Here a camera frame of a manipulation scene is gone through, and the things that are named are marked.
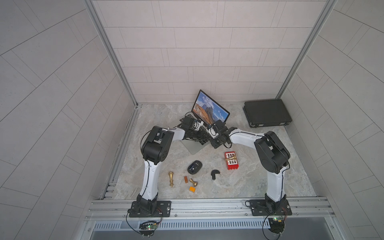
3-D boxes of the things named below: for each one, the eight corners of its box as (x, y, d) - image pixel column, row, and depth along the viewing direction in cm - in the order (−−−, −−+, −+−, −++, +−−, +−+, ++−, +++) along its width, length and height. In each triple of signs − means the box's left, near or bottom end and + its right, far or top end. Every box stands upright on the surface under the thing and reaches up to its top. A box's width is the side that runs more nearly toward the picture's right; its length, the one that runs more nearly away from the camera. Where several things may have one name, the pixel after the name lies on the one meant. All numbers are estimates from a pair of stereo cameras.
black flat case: (250, 128, 103) (253, 122, 98) (242, 107, 115) (244, 101, 110) (289, 125, 104) (294, 119, 99) (277, 105, 117) (281, 99, 112)
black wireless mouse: (192, 177, 83) (191, 175, 81) (186, 169, 86) (185, 167, 83) (204, 167, 87) (204, 165, 84) (197, 160, 89) (197, 158, 87)
